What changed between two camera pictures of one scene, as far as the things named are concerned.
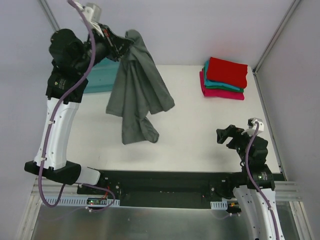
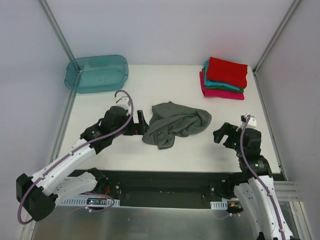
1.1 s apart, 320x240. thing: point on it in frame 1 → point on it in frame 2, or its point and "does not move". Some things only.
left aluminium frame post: (49, 14) does not move
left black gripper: (116, 43) → (135, 125)
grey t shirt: (138, 90) → (170, 120)
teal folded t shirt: (210, 83) does not move
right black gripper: (231, 137) does not move
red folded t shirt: (227, 73) does not move
